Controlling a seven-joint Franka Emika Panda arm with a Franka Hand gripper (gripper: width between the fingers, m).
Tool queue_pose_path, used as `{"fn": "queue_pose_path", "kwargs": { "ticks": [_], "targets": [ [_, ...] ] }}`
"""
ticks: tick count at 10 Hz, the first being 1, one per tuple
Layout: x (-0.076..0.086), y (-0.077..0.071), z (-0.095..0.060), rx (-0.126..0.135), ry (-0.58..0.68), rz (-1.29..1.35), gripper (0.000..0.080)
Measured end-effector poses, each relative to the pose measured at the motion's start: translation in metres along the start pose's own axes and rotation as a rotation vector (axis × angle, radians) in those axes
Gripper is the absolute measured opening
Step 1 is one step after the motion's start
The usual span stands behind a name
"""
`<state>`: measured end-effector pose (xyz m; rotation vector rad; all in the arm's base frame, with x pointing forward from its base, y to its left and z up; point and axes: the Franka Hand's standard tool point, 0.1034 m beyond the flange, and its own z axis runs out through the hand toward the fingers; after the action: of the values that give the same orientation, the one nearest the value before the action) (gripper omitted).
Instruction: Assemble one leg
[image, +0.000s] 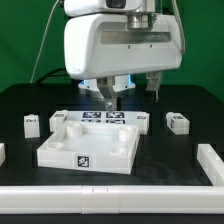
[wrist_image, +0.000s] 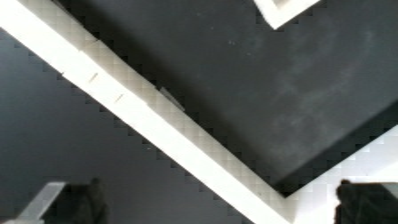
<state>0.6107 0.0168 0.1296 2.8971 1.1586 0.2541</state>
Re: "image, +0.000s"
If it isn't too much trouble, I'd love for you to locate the AprilTag marker sheet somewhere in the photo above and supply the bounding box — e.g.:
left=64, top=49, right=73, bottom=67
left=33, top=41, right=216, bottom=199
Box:
left=81, top=111, right=125, bottom=124

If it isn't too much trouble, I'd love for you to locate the white right obstacle wall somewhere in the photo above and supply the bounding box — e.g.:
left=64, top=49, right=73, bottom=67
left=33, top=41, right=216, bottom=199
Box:
left=197, top=144, right=224, bottom=187

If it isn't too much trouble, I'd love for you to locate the white square tabletop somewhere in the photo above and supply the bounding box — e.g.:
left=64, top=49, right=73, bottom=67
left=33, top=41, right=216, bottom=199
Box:
left=37, top=121, right=140, bottom=174

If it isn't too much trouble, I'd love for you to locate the white front obstacle wall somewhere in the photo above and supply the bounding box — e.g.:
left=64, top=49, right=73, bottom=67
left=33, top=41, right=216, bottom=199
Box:
left=0, top=186, right=224, bottom=214

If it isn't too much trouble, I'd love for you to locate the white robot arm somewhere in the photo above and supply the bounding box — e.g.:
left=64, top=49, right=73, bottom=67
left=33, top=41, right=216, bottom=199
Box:
left=64, top=0, right=185, bottom=111

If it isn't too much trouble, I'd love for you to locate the black cable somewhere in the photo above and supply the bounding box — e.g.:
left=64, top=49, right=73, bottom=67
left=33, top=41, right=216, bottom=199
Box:
left=34, top=67, right=73, bottom=85

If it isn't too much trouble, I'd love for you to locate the white obstacle wall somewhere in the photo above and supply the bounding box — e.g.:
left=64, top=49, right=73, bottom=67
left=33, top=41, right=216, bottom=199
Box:
left=197, top=144, right=224, bottom=187
left=0, top=143, right=6, bottom=166
left=0, top=186, right=224, bottom=214

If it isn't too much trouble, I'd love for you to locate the white cable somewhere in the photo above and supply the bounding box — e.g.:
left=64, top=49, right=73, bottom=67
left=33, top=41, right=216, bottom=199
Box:
left=29, top=0, right=62, bottom=84

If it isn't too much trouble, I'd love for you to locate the white left obstacle wall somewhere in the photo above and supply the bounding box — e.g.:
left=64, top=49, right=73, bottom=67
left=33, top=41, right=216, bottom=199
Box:
left=0, top=143, right=6, bottom=166

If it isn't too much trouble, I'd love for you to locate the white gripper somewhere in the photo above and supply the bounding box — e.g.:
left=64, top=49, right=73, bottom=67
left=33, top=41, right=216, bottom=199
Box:
left=64, top=14, right=182, bottom=111

